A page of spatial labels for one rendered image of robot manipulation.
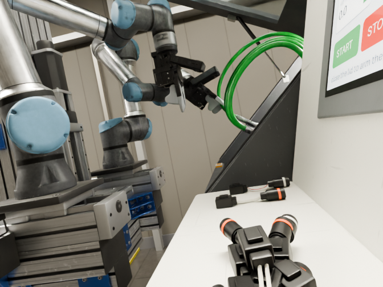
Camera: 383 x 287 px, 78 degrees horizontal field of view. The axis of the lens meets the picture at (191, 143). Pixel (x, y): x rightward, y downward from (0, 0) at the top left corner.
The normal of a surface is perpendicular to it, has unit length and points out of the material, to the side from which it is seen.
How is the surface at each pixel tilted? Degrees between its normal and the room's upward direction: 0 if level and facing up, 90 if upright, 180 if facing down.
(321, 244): 0
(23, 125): 97
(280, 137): 90
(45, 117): 98
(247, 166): 90
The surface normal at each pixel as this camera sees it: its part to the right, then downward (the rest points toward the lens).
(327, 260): -0.18, -0.98
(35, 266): -0.11, 0.05
